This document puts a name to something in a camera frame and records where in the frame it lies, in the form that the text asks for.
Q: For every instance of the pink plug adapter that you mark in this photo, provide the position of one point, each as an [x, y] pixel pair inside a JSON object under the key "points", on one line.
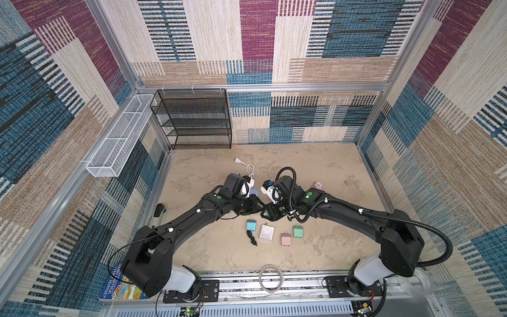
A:
{"points": [[286, 239]]}

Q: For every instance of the clear tape roll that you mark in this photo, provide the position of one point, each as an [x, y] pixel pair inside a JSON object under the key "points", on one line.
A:
{"points": [[419, 285]]}

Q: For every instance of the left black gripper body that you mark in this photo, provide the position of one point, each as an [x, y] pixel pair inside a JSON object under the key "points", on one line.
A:
{"points": [[245, 207]]}

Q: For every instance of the white mesh wall basket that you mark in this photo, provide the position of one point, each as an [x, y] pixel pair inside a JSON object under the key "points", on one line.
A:
{"points": [[114, 151]]}

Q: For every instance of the black wire shelf rack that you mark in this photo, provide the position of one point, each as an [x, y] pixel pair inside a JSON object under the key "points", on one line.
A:
{"points": [[194, 118]]}

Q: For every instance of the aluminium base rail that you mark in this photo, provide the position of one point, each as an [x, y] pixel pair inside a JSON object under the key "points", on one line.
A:
{"points": [[292, 293]]}

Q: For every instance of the teal plug adapter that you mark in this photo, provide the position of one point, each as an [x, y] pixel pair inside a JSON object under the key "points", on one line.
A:
{"points": [[251, 225]]}

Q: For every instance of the green plug adapter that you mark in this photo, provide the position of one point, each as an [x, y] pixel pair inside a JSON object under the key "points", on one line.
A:
{"points": [[298, 232]]}

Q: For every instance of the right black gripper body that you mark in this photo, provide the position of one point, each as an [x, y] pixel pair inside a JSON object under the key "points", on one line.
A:
{"points": [[271, 207]]}

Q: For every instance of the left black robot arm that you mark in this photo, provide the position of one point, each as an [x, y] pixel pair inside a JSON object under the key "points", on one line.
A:
{"points": [[148, 263]]}

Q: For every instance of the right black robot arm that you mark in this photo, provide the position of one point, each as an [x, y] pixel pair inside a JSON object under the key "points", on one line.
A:
{"points": [[398, 235]]}

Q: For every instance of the white square plug adapter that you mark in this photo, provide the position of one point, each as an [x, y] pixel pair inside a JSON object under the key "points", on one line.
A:
{"points": [[267, 232]]}

